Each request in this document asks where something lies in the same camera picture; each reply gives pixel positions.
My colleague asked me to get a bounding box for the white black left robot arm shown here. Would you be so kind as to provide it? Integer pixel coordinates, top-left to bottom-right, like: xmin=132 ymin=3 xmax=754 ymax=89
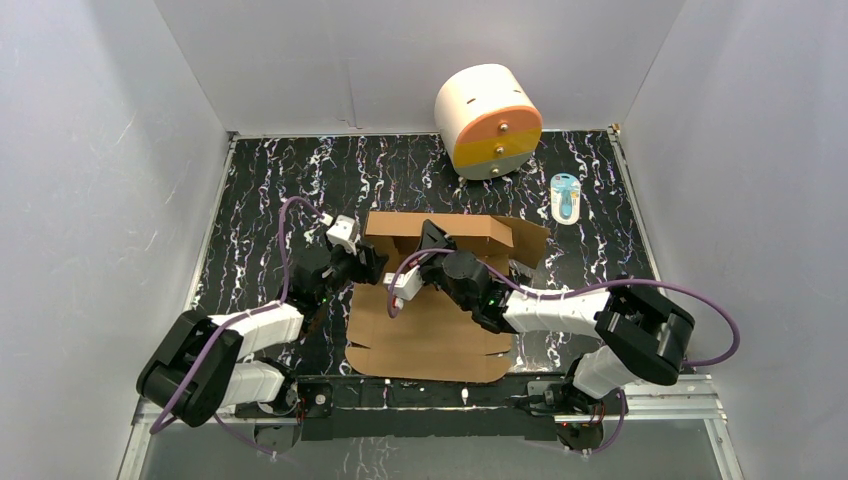
xmin=136 ymin=241 xmax=389 ymax=433

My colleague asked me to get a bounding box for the blue white packaged item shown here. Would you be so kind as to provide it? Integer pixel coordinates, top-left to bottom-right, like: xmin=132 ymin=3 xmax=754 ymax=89
xmin=550 ymin=173 xmax=581 ymax=225

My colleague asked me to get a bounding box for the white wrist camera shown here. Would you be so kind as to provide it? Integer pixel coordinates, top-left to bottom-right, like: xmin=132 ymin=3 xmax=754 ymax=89
xmin=320 ymin=213 xmax=360 ymax=255
xmin=383 ymin=266 xmax=423 ymax=311

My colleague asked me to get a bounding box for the white orange yellow cylinder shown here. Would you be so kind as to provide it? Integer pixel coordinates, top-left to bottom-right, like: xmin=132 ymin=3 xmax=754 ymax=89
xmin=434 ymin=64 xmax=543 ymax=181

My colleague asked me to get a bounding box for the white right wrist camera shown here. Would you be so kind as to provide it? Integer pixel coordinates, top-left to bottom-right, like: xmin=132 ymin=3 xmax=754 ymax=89
xmin=383 ymin=266 xmax=423 ymax=311

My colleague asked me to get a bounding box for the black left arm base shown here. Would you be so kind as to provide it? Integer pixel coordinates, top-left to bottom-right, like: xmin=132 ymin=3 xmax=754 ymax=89
xmin=221 ymin=358 xmax=333 ymax=419

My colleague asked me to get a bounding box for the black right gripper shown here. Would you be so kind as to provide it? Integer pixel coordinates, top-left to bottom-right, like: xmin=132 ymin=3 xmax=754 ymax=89
xmin=406 ymin=221 xmax=473 ymax=313

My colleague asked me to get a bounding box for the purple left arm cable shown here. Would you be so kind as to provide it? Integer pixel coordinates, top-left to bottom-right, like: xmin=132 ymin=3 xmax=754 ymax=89
xmin=148 ymin=196 xmax=333 ymax=457

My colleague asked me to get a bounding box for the brown cardboard box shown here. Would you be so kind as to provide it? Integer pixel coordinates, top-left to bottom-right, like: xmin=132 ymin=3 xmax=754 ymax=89
xmin=345 ymin=211 xmax=550 ymax=383

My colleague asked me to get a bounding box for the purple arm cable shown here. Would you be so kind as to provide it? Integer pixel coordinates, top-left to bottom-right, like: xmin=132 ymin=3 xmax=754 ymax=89
xmin=386 ymin=247 xmax=742 ymax=456
xmin=148 ymin=196 xmax=333 ymax=457

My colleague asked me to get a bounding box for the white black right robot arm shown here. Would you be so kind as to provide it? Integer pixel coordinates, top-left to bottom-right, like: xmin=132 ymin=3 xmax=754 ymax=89
xmin=414 ymin=220 xmax=694 ymax=414

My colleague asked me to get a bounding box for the aluminium frame rail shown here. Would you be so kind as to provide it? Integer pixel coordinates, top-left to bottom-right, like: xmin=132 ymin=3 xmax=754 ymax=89
xmin=119 ymin=373 xmax=743 ymax=479

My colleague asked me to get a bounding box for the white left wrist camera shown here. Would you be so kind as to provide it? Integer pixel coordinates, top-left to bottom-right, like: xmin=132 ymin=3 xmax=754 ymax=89
xmin=320 ymin=213 xmax=360 ymax=255

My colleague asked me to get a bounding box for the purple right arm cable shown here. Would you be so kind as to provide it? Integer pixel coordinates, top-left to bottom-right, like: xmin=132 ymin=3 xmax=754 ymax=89
xmin=386 ymin=247 xmax=742 ymax=456

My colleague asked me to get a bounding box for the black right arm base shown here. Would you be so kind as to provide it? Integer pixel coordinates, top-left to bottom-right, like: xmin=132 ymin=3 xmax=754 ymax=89
xmin=509 ymin=355 xmax=629 ymax=456

